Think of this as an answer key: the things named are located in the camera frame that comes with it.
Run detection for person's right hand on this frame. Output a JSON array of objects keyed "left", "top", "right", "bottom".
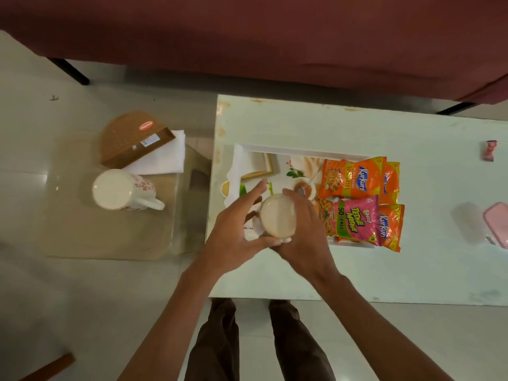
[{"left": 271, "top": 188, "right": 339, "bottom": 287}]

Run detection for person's left hand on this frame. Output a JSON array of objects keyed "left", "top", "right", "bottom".
[{"left": 198, "top": 179, "right": 287, "bottom": 281}]

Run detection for white ceramic cup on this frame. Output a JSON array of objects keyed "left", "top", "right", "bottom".
[{"left": 258, "top": 193, "right": 298, "bottom": 245}]

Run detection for person's right forearm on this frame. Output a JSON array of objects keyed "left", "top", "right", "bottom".
[{"left": 311, "top": 270, "right": 455, "bottom": 381}]

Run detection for person's left forearm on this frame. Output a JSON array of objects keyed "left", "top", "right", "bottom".
[{"left": 117, "top": 261, "right": 224, "bottom": 381}]

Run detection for yellow snack packet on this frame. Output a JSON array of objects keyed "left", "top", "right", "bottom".
[{"left": 317, "top": 198, "right": 338, "bottom": 239}]

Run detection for pink snack packet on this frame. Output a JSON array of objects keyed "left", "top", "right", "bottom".
[{"left": 333, "top": 195, "right": 381, "bottom": 247}]

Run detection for white printed serving tray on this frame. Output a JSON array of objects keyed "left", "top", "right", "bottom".
[{"left": 223, "top": 143, "right": 372, "bottom": 250}]

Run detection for large orange snack packet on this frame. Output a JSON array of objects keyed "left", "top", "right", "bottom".
[{"left": 318, "top": 156, "right": 388, "bottom": 200}]

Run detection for person's right leg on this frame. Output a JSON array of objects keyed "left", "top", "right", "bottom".
[{"left": 269, "top": 299, "right": 336, "bottom": 381}]

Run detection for person's leg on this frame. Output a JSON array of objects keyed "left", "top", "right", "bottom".
[
  {"left": 184, "top": 298, "right": 241, "bottom": 381},
  {"left": 269, "top": 299, "right": 336, "bottom": 381}
]

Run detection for small orange snack packet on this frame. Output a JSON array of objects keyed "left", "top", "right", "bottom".
[
  {"left": 377, "top": 204, "right": 406, "bottom": 253},
  {"left": 379, "top": 161, "right": 401, "bottom": 206}
]

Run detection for person's left leg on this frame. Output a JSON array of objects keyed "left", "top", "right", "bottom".
[{"left": 184, "top": 298, "right": 241, "bottom": 381}]

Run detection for white paper napkins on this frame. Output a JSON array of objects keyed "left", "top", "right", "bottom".
[{"left": 121, "top": 130, "right": 187, "bottom": 176}]

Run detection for white mug with red print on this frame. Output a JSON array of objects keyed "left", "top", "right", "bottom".
[{"left": 92, "top": 169, "right": 166, "bottom": 212}]

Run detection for beige translucent side table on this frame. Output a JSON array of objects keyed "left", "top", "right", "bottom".
[{"left": 39, "top": 130, "right": 212, "bottom": 262}]

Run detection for brown woven napkin holder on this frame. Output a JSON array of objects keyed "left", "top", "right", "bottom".
[{"left": 98, "top": 111, "right": 176, "bottom": 169}]

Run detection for maroon sofa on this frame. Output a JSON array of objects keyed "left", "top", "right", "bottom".
[{"left": 0, "top": 0, "right": 508, "bottom": 106}]

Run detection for pink plastic box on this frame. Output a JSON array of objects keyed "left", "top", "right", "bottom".
[{"left": 483, "top": 201, "right": 508, "bottom": 250}]

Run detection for black sofa leg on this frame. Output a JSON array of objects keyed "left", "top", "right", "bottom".
[
  {"left": 48, "top": 57, "right": 90, "bottom": 86},
  {"left": 435, "top": 102, "right": 479, "bottom": 116}
]

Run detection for brown wooden furniture piece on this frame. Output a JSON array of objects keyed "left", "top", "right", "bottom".
[{"left": 19, "top": 352, "right": 76, "bottom": 381}]

